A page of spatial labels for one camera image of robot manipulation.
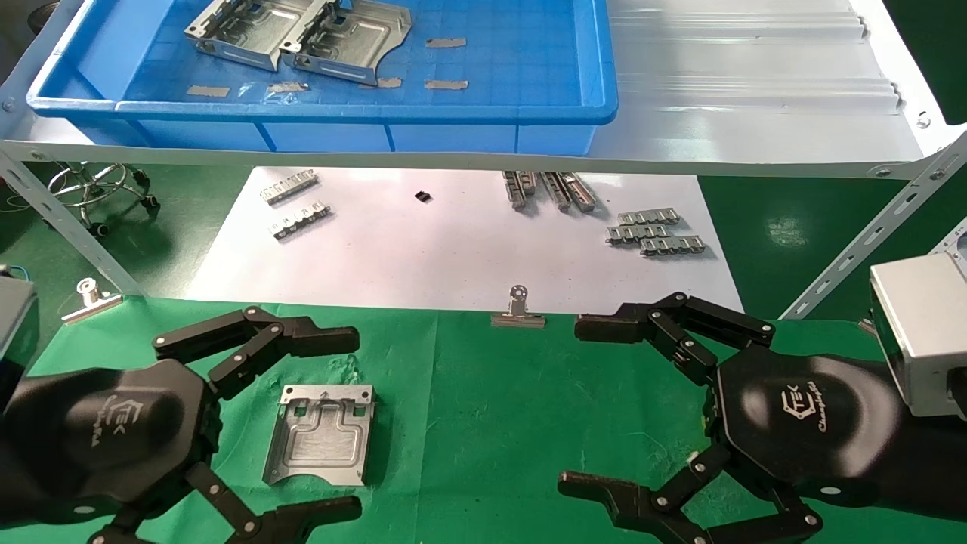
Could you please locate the white flat board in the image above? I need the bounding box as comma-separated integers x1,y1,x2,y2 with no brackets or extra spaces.
185,166,745,314

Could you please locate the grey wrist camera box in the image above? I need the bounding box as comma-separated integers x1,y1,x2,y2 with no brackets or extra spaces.
869,252,967,420
0,266,39,379

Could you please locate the green cloth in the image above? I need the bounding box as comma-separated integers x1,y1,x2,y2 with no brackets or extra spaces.
0,295,967,544

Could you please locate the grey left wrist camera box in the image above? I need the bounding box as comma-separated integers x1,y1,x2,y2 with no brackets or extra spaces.
0,266,39,379

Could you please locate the blue plastic bin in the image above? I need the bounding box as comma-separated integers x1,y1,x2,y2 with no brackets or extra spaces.
26,0,619,156

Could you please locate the grey metal shelf rack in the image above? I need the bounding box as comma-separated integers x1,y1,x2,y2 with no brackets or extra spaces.
0,0,967,326

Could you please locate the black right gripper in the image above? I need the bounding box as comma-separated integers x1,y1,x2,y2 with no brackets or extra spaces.
558,292,967,544

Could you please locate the silver binder clip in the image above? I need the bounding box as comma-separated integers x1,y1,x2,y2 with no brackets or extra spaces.
60,278,123,326
491,284,546,329

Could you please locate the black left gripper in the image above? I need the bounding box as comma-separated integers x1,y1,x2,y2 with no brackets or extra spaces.
0,357,224,528

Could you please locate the chrome swivel stool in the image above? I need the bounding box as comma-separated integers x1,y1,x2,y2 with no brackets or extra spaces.
47,162,159,235

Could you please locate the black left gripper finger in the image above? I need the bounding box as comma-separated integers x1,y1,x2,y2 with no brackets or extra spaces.
153,305,360,401
87,462,363,544

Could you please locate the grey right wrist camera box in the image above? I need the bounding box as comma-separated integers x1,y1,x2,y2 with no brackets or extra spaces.
869,252,967,420

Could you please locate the silver sheet metal part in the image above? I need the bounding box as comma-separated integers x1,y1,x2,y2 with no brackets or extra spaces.
280,0,412,86
185,0,318,73
262,384,376,487

